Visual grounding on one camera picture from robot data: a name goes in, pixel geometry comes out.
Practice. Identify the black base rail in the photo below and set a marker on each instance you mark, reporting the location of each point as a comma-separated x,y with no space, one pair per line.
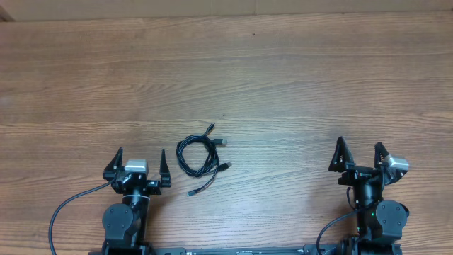
308,249

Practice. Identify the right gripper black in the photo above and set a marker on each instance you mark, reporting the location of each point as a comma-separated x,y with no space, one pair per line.
337,165

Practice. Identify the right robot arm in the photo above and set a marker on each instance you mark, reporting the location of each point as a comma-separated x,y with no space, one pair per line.
380,222

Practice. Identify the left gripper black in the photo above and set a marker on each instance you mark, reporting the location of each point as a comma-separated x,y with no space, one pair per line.
154,187

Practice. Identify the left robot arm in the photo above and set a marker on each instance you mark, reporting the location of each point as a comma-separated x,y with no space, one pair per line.
125,223

